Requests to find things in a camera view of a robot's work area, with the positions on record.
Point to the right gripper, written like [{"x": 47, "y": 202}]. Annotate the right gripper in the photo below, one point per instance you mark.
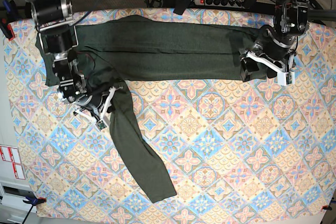
[{"x": 93, "y": 101}]

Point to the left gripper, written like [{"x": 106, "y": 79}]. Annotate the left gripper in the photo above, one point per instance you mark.
[{"x": 266, "y": 46}]

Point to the dark green long-sleeve shirt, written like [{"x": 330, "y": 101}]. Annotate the dark green long-sleeve shirt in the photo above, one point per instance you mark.
[{"x": 139, "y": 49}]

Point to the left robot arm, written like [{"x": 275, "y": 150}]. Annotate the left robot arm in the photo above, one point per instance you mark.
[{"x": 291, "y": 19}]

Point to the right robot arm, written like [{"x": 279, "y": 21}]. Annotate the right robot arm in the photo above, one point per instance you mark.
[{"x": 57, "y": 34}]

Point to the patterned tile tablecloth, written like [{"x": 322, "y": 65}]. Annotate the patterned tile tablecloth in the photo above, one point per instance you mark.
[{"x": 236, "y": 152}]

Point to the white red labelled stickers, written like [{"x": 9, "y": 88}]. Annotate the white red labelled stickers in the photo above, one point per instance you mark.
[{"x": 11, "y": 163}]

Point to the black remote control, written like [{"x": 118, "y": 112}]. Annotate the black remote control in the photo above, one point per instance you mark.
[{"x": 181, "y": 6}]

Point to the blue clamp bottom left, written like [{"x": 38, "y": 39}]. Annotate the blue clamp bottom left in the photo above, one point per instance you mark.
[{"x": 33, "y": 202}]

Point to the red black clamp top left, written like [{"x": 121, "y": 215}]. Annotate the red black clamp top left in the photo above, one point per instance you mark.
[{"x": 6, "y": 27}]

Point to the red clamp bottom right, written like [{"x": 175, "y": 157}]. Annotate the red clamp bottom right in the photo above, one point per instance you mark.
[{"x": 327, "y": 208}]

